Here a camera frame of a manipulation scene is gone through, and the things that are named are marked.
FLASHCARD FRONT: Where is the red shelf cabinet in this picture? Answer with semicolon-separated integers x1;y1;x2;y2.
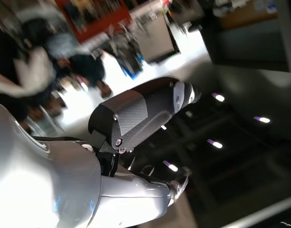
54;0;132;44

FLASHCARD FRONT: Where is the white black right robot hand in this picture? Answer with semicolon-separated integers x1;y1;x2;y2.
0;76;202;228

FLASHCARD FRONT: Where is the ceiling light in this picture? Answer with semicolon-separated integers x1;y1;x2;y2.
211;92;225;103
162;160;179;172
207;138;224;149
253;115;271;124

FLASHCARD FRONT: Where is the large grey board panel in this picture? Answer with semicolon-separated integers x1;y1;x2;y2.
199;0;291;73

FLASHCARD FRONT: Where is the person in dark clothes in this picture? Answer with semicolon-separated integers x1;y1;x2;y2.
68;54;113;98

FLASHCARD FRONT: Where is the person in white shirt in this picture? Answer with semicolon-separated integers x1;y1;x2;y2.
0;19;57;119

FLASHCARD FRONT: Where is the grey display screen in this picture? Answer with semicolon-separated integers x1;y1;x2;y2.
135;13;182;64

